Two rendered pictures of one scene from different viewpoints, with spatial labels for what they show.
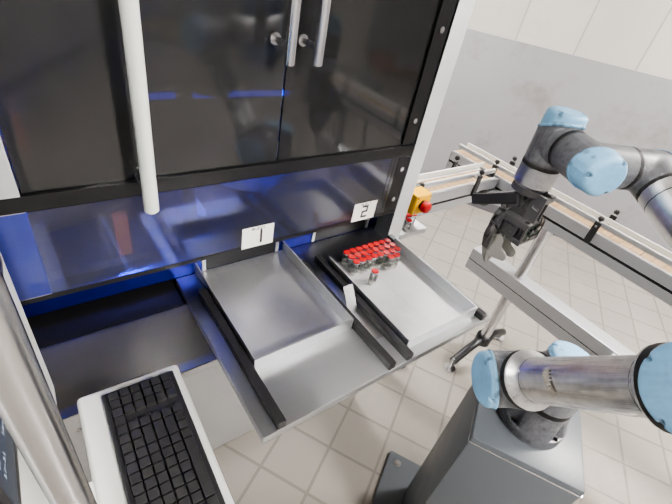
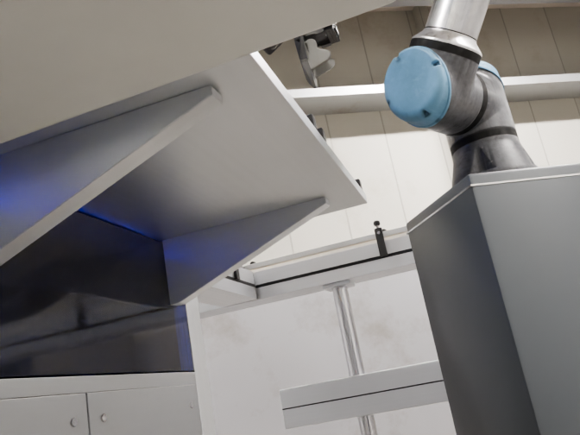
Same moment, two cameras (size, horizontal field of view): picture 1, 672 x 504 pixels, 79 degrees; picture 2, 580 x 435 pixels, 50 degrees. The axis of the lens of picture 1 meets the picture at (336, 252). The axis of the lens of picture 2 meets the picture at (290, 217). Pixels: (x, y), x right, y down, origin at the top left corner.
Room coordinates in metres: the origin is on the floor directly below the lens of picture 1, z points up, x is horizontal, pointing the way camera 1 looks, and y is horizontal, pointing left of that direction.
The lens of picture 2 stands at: (-0.05, 0.31, 0.52)
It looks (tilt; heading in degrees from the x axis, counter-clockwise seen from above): 16 degrees up; 328
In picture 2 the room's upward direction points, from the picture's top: 11 degrees counter-clockwise
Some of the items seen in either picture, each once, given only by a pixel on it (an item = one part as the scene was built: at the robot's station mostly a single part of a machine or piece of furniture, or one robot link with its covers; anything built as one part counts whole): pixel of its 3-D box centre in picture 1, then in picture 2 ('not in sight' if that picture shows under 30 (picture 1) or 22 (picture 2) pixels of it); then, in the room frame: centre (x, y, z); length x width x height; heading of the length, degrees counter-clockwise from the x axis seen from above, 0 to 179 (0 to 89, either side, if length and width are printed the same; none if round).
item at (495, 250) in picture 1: (495, 251); (316, 59); (0.79, -0.35, 1.13); 0.06 x 0.03 x 0.09; 43
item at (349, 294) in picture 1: (362, 311); not in sight; (0.74, -0.10, 0.91); 0.14 x 0.03 x 0.06; 43
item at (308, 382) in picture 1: (339, 300); (177, 183); (0.80, -0.04, 0.87); 0.70 x 0.48 x 0.02; 133
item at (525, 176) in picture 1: (536, 175); not in sight; (0.81, -0.36, 1.32); 0.08 x 0.08 x 0.05
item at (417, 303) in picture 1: (399, 285); not in sight; (0.88, -0.19, 0.90); 0.34 x 0.26 x 0.04; 42
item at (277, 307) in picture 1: (271, 295); not in sight; (0.74, 0.13, 0.90); 0.34 x 0.26 x 0.04; 43
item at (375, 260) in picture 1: (375, 260); not in sight; (0.97, -0.12, 0.90); 0.18 x 0.02 x 0.05; 132
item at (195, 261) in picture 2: not in sight; (249, 253); (0.96, -0.23, 0.79); 0.34 x 0.03 x 0.13; 43
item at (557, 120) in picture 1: (555, 139); not in sight; (0.80, -0.36, 1.39); 0.09 x 0.08 x 0.11; 15
